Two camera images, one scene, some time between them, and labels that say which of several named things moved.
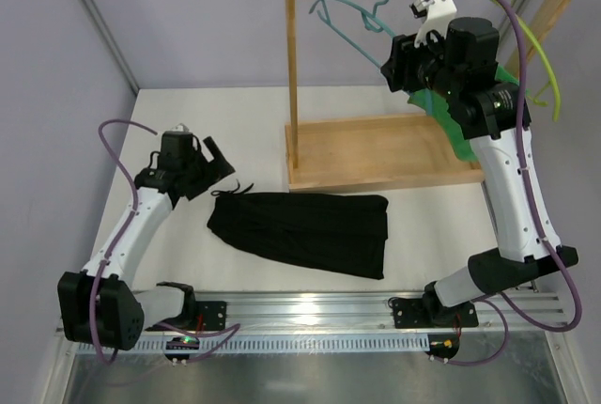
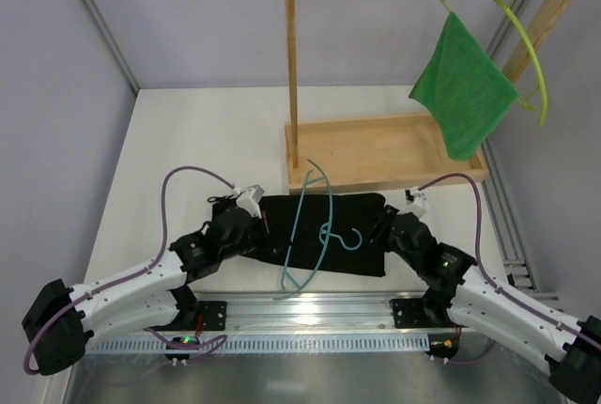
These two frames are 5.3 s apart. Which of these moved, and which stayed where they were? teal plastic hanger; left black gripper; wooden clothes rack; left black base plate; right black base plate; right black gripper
Moved: right black gripper; left black gripper; teal plastic hanger
Stayed: right black base plate; wooden clothes rack; left black base plate
